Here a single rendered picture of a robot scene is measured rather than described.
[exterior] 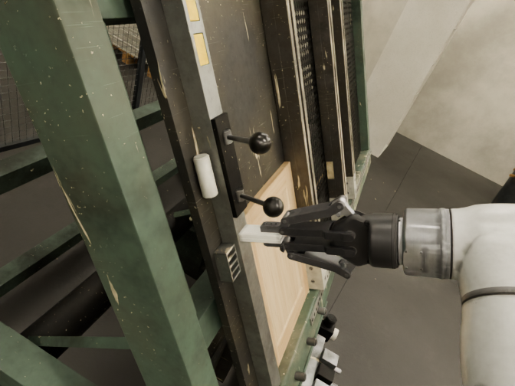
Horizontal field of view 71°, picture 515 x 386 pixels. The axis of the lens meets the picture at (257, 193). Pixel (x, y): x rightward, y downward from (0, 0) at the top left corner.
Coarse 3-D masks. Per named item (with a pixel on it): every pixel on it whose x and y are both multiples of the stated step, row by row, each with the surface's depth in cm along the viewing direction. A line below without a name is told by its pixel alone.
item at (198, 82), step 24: (168, 0) 58; (168, 24) 59; (192, 24) 59; (192, 48) 60; (192, 72) 62; (192, 96) 64; (216, 96) 66; (192, 120) 66; (216, 168) 69; (216, 216) 74; (240, 216) 75; (240, 240) 75; (240, 264) 77; (240, 288) 80; (240, 312) 84; (264, 312) 87; (264, 336) 87; (264, 360) 88; (264, 384) 93
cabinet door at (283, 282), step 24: (288, 168) 108; (264, 192) 92; (288, 192) 108; (264, 216) 92; (264, 264) 93; (288, 264) 110; (264, 288) 92; (288, 288) 110; (288, 312) 110; (288, 336) 109
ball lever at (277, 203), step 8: (240, 192) 71; (240, 200) 72; (248, 200) 69; (256, 200) 68; (272, 200) 63; (280, 200) 64; (264, 208) 64; (272, 208) 63; (280, 208) 63; (272, 216) 64
